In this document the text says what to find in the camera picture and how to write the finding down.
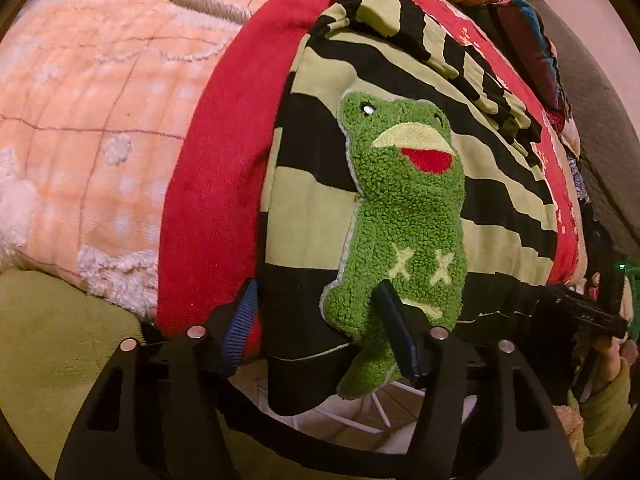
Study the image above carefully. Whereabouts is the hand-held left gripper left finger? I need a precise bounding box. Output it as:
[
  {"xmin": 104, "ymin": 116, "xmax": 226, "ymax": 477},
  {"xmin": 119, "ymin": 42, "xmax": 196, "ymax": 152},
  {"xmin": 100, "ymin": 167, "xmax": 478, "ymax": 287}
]
[{"xmin": 55, "ymin": 279, "xmax": 261, "ymax": 480}]

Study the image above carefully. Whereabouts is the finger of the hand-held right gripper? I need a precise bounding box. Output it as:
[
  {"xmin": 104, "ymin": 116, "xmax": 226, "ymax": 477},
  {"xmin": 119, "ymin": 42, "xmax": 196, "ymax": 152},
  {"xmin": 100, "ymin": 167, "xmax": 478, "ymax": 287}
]
[{"xmin": 510, "ymin": 280, "xmax": 629, "ymax": 340}]

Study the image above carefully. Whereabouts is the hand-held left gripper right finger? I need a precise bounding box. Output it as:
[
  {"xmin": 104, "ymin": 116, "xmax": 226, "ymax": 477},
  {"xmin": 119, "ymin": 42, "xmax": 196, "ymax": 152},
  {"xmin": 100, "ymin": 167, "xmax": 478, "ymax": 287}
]
[{"xmin": 374, "ymin": 281, "xmax": 581, "ymax": 480}]

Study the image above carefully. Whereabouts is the green black striped frog sweater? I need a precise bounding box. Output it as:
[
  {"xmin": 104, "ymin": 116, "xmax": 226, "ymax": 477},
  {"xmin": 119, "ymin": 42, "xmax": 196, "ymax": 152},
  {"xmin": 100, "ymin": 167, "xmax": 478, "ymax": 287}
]
[{"xmin": 255, "ymin": 0, "xmax": 562, "ymax": 417}]

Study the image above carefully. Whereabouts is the person's right forearm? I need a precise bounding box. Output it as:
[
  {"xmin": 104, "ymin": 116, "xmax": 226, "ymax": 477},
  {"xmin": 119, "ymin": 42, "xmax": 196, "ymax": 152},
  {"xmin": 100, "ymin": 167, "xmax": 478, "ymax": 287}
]
[{"xmin": 567, "ymin": 357, "xmax": 636, "ymax": 471}]

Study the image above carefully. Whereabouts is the pile of colourful clothes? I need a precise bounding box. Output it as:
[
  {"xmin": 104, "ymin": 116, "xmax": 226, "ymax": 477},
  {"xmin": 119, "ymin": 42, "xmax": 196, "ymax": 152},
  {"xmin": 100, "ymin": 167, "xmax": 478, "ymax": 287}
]
[{"xmin": 492, "ymin": 0, "xmax": 640, "ymax": 261}]

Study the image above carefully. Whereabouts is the person's right hand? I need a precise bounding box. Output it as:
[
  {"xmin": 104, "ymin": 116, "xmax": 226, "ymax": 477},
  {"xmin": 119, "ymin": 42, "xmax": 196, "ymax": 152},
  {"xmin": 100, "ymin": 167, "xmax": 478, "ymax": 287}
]
[{"xmin": 592, "ymin": 332, "xmax": 633, "ymax": 391}]

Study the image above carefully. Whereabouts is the beige fluffy cloth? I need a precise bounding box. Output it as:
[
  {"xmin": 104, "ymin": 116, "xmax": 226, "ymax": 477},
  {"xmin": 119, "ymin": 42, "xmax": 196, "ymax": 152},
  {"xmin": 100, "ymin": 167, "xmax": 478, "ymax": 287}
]
[{"xmin": 552, "ymin": 402, "xmax": 588, "ymax": 463}]

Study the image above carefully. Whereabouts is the cream pillow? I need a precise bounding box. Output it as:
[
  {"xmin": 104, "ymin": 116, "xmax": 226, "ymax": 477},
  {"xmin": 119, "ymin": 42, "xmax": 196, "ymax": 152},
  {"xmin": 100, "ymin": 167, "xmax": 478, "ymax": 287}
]
[{"xmin": 555, "ymin": 105, "xmax": 583, "ymax": 158}]

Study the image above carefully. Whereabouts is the red floral blanket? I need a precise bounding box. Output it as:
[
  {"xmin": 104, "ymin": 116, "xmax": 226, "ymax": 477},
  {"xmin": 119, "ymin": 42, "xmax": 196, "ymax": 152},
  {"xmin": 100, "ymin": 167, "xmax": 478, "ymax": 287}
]
[{"xmin": 156, "ymin": 0, "xmax": 590, "ymax": 356}]

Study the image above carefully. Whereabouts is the yellow green rug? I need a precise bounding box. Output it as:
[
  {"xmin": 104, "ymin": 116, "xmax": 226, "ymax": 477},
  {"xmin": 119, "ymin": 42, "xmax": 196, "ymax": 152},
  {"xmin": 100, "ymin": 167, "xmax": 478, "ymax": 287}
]
[{"xmin": 0, "ymin": 266, "xmax": 151, "ymax": 466}]

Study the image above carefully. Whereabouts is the multicolour striped pillow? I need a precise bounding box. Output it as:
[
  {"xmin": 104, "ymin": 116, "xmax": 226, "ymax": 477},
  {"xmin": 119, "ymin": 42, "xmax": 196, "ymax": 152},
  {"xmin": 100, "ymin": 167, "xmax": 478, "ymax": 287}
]
[{"xmin": 470, "ymin": 0, "xmax": 573, "ymax": 111}]

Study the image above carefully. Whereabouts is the peach quilted blanket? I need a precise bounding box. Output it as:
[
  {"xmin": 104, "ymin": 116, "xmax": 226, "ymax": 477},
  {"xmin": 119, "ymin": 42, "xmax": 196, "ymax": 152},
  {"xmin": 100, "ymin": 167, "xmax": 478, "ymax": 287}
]
[{"xmin": 0, "ymin": 0, "xmax": 313, "ymax": 322}]

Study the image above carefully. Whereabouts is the white wire rack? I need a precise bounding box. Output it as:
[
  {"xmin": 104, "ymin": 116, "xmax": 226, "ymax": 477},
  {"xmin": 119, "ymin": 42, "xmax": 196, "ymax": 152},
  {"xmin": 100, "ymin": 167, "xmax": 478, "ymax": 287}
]
[{"xmin": 292, "ymin": 377, "xmax": 431, "ymax": 443}]

